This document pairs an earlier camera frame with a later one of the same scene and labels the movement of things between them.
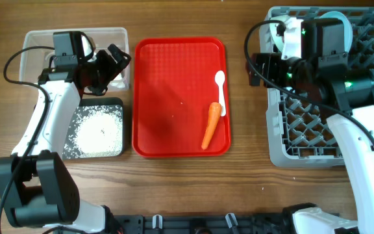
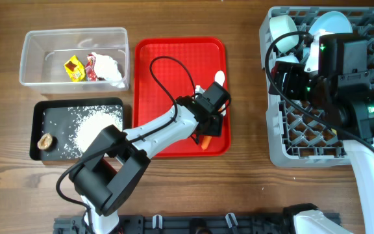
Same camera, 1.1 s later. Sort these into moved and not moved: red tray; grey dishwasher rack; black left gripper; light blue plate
Moved: black left gripper
Not moved: grey dishwasher rack; light blue plate; red tray
